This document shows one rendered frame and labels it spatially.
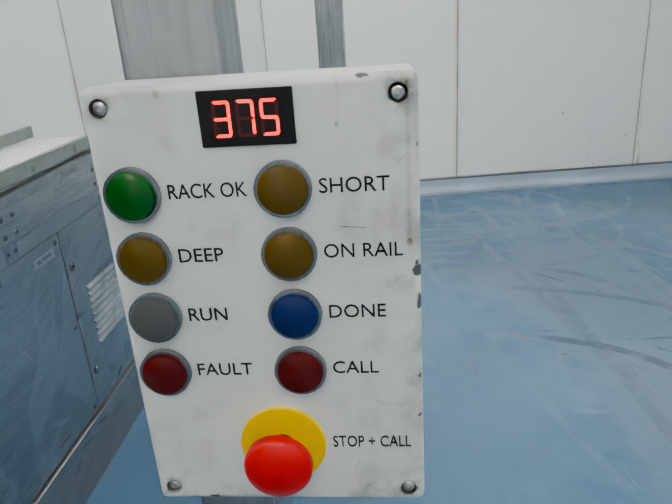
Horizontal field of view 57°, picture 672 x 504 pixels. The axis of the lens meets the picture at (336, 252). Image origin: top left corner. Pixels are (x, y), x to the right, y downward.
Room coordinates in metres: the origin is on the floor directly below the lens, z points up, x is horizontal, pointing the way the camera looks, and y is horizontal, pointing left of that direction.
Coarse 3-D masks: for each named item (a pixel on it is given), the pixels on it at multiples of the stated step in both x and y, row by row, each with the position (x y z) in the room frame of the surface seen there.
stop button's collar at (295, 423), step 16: (256, 416) 0.31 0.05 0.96; (272, 416) 0.31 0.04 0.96; (288, 416) 0.31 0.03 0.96; (304, 416) 0.31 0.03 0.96; (256, 432) 0.31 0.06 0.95; (272, 432) 0.31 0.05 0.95; (288, 432) 0.31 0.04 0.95; (304, 432) 0.31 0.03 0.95; (320, 432) 0.31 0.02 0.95; (320, 448) 0.31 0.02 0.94
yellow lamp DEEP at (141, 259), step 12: (132, 240) 0.31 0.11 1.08; (144, 240) 0.31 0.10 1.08; (120, 252) 0.31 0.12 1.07; (132, 252) 0.31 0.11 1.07; (144, 252) 0.31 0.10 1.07; (156, 252) 0.31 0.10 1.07; (120, 264) 0.31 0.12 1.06; (132, 264) 0.31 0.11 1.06; (144, 264) 0.31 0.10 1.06; (156, 264) 0.31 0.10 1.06; (132, 276) 0.31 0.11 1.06; (144, 276) 0.31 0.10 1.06; (156, 276) 0.31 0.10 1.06
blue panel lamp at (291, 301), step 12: (288, 300) 0.30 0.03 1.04; (300, 300) 0.30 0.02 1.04; (276, 312) 0.30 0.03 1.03; (288, 312) 0.30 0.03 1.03; (300, 312) 0.30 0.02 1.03; (312, 312) 0.30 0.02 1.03; (276, 324) 0.31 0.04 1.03; (288, 324) 0.30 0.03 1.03; (300, 324) 0.30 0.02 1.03; (312, 324) 0.30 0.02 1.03; (288, 336) 0.31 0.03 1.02; (300, 336) 0.30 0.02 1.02
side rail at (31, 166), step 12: (72, 144) 1.54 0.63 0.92; (84, 144) 1.60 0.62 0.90; (36, 156) 1.39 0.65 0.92; (48, 156) 1.42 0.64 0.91; (60, 156) 1.47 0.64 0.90; (12, 168) 1.28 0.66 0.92; (24, 168) 1.32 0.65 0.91; (36, 168) 1.36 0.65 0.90; (0, 180) 1.23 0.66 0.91; (12, 180) 1.27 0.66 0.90
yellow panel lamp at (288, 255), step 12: (276, 240) 0.30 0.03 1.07; (288, 240) 0.30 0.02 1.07; (300, 240) 0.30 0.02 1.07; (264, 252) 0.31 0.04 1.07; (276, 252) 0.30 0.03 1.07; (288, 252) 0.30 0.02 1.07; (300, 252) 0.30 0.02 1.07; (312, 252) 0.30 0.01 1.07; (276, 264) 0.30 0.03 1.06; (288, 264) 0.30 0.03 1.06; (300, 264) 0.30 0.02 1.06; (288, 276) 0.30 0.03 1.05; (300, 276) 0.31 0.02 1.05
